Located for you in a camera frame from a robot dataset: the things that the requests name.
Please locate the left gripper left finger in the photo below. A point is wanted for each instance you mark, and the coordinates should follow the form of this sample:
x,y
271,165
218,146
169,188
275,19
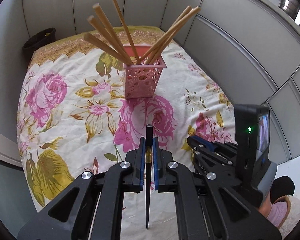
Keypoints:
x,y
125,176

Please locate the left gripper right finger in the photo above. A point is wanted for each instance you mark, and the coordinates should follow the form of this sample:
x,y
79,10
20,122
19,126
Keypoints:
x,y
171,176

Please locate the black chopstick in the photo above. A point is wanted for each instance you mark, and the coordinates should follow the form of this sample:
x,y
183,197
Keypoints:
x,y
148,168

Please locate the pink perforated utensil holder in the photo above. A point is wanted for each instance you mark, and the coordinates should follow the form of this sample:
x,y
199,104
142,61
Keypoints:
x,y
141,80

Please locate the light wooden chopstick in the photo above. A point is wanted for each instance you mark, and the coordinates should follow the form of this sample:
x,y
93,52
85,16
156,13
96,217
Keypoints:
x,y
117,43

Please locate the pink slipper foot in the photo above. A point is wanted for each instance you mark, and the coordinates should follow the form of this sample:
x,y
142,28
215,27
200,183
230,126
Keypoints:
x,y
276,206

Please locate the floral table cloth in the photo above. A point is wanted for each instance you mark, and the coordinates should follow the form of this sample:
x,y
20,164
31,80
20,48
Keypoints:
x,y
73,116

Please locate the black waste bin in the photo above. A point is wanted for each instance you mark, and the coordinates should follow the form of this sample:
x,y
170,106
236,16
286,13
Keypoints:
x,y
39,40

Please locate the steel pot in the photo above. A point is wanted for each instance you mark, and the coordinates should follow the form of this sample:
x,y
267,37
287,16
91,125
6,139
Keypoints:
x,y
292,9

